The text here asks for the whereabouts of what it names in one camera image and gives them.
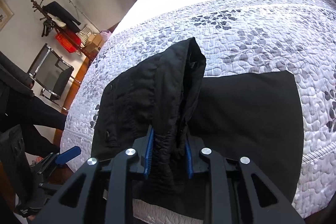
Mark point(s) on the framed wall picture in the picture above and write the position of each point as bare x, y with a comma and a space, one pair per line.
5, 14

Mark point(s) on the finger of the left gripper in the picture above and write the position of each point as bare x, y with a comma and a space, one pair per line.
68, 155

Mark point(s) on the black metal frame chair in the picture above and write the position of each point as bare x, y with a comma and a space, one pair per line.
52, 73

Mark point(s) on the pink small object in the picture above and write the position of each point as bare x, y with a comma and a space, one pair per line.
105, 34

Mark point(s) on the dark grey folded garment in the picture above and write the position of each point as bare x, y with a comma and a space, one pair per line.
254, 115

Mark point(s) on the red hanging bag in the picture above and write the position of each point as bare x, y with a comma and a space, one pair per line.
65, 40

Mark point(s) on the black pants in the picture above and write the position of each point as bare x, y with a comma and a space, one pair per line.
161, 93

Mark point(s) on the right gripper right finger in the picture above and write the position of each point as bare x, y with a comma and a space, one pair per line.
237, 191

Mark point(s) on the wooden coat rack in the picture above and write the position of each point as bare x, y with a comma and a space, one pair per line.
51, 22

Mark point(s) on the white grey leaf quilt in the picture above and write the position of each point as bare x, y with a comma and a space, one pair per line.
236, 36

